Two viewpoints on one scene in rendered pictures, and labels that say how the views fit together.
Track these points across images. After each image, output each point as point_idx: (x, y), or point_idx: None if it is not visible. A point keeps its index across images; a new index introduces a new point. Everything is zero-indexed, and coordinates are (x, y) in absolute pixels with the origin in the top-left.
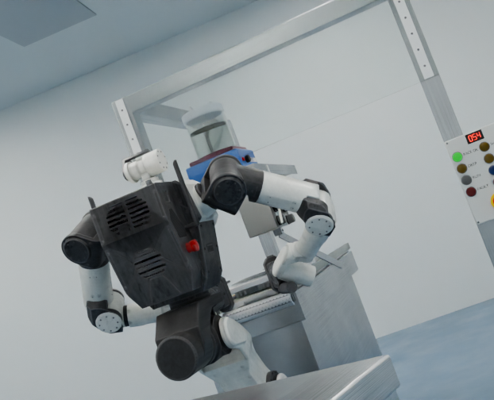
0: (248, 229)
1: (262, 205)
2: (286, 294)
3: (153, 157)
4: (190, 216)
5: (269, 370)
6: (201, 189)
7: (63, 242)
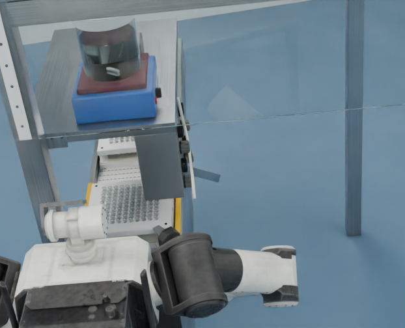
0: (145, 192)
1: (172, 170)
2: None
3: (97, 228)
4: (144, 321)
5: None
6: (157, 276)
7: None
